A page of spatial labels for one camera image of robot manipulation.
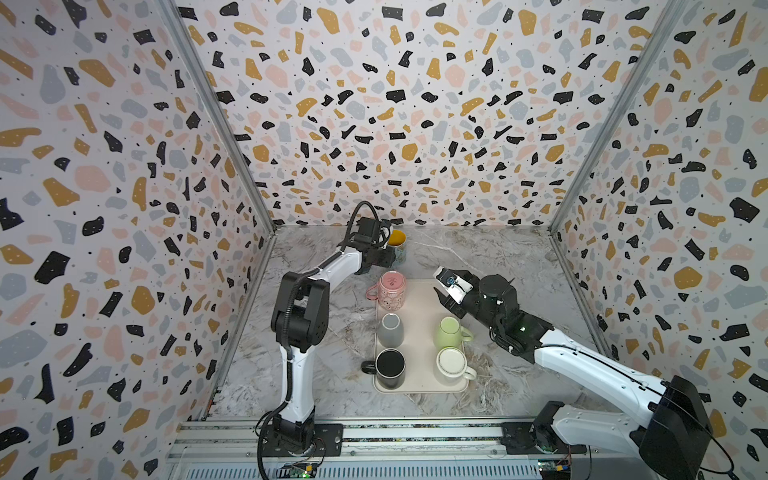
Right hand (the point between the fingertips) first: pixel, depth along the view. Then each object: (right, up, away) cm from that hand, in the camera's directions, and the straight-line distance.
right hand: (442, 272), depth 75 cm
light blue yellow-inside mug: (-12, +10, +30) cm, 34 cm away
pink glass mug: (-14, -6, +14) cm, 21 cm away
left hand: (-14, +6, +24) cm, 28 cm away
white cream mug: (+3, -25, +4) cm, 25 cm away
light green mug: (+3, -18, +7) cm, 19 cm away
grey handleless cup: (-14, -17, +8) cm, 23 cm away
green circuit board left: (-34, -46, -5) cm, 58 cm away
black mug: (-14, -24, +1) cm, 28 cm away
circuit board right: (+26, -47, -4) cm, 54 cm away
